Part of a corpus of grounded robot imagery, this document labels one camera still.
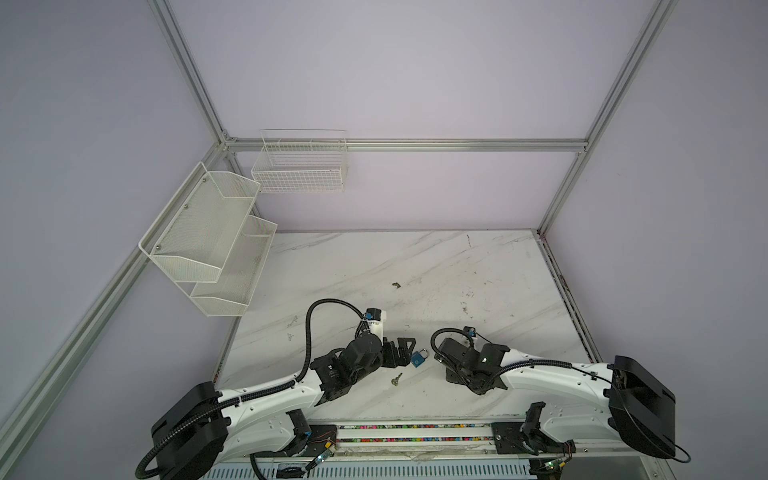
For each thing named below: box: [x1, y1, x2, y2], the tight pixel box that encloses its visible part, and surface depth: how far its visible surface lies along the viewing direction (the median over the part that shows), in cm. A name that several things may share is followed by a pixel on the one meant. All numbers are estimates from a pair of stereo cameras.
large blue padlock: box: [411, 348, 428, 368], surface depth 88 cm
